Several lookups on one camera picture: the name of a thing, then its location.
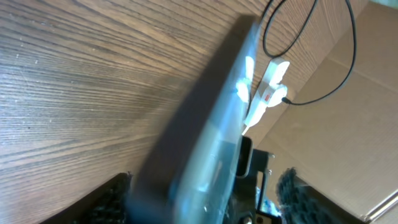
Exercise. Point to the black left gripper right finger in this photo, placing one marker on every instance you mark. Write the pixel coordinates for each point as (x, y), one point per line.
(300, 203)

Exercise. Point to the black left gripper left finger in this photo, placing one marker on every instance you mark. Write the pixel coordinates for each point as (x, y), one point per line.
(106, 204)

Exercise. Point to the blue Samsung Galaxy smartphone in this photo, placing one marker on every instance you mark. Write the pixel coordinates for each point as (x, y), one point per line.
(189, 174)

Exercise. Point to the white USB charger plug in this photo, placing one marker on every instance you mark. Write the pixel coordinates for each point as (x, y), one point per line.
(274, 95)

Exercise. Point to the brown cardboard box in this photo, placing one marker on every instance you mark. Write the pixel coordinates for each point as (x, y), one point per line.
(340, 132)

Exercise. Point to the white power strip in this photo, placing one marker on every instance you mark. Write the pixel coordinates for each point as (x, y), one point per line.
(273, 76)

